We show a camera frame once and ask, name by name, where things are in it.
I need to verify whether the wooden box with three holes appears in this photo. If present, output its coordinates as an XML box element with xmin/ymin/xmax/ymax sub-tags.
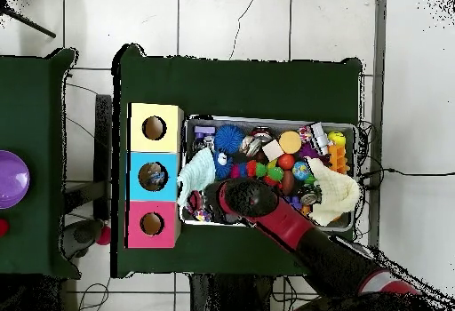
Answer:
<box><xmin>126</xmin><ymin>102</ymin><xmax>186</xmax><ymax>249</ymax></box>

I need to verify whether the bottle with blue label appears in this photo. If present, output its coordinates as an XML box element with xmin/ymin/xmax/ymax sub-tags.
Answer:
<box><xmin>145</xmin><ymin>168</ymin><xmax>167</xmax><ymax>186</ymax></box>

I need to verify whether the orange foam disc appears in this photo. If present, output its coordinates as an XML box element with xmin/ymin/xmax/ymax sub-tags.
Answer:
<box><xmin>278</xmin><ymin>130</ymin><xmax>303</xmax><ymax>155</ymax></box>

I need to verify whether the blue spiky rubber ball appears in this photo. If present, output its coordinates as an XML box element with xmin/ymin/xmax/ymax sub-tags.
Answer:
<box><xmin>213</xmin><ymin>124</ymin><xmax>246</xmax><ymax>155</ymax></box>
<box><xmin>212</xmin><ymin>151</ymin><xmax>234</xmax><ymax>180</ymax></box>

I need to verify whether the light blue waffle cloth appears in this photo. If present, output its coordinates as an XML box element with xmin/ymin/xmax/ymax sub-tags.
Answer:
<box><xmin>176</xmin><ymin>147</ymin><xmax>217</xmax><ymax>207</ymax></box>

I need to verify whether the silver toy robot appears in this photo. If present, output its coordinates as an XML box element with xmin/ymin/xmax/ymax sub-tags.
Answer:
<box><xmin>307</xmin><ymin>121</ymin><xmax>330</xmax><ymax>156</ymax></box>

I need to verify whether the black power cable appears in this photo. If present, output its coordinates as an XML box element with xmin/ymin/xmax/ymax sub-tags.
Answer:
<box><xmin>358</xmin><ymin>166</ymin><xmax>455</xmax><ymax>191</ymax></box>

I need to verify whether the purple ball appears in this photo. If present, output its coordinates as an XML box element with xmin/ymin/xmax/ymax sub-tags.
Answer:
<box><xmin>0</xmin><ymin>149</ymin><xmax>30</xmax><ymax>210</ymax></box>

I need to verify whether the blue globe ball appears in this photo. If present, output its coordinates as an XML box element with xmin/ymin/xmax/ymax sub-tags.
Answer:
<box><xmin>291</xmin><ymin>160</ymin><xmax>311</xmax><ymax>181</ymax></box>

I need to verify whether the small orange ball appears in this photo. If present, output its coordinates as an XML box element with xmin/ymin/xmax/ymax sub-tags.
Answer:
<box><xmin>276</xmin><ymin>153</ymin><xmax>296</xmax><ymax>171</ymax></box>

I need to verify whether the plain wooden cube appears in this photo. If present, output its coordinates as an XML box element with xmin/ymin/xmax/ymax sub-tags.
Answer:
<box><xmin>261</xmin><ymin>139</ymin><xmax>285</xmax><ymax>162</ymax></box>

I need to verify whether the black tripod leg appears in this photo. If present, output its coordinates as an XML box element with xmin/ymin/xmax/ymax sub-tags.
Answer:
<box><xmin>0</xmin><ymin>0</ymin><xmax>57</xmax><ymax>39</ymax></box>

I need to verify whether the black upright panel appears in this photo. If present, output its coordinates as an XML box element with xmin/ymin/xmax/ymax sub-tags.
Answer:
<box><xmin>92</xmin><ymin>93</ymin><xmax>114</xmax><ymax>219</ymax></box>

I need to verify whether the cream waffle cloth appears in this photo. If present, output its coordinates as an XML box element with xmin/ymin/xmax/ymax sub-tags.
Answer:
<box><xmin>306</xmin><ymin>156</ymin><xmax>362</xmax><ymax>227</ymax></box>

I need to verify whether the grey object with red knob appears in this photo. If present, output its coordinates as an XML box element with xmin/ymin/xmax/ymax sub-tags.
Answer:
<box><xmin>61</xmin><ymin>218</ymin><xmax>112</xmax><ymax>259</ymax></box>

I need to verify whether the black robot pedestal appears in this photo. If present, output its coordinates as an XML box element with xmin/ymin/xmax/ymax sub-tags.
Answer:
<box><xmin>189</xmin><ymin>273</ymin><xmax>285</xmax><ymax>311</ymax></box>

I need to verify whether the orange grid tray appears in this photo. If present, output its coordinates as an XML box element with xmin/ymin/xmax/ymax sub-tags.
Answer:
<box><xmin>327</xmin><ymin>143</ymin><xmax>351</xmax><ymax>175</ymax></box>

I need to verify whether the yellow smiley ball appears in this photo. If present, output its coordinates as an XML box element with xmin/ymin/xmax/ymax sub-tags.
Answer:
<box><xmin>327</xmin><ymin>130</ymin><xmax>347</xmax><ymax>147</ymax></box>

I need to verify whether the grey wire mesh bin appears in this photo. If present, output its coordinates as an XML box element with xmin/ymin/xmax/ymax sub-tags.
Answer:
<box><xmin>179</xmin><ymin>114</ymin><xmax>358</xmax><ymax>233</ymax></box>

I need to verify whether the dark green table cloth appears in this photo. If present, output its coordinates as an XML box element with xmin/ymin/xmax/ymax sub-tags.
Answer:
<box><xmin>111</xmin><ymin>43</ymin><xmax>363</xmax><ymax>279</ymax></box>
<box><xmin>0</xmin><ymin>48</ymin><xmax>81</xmax><ymax>278</ymax></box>

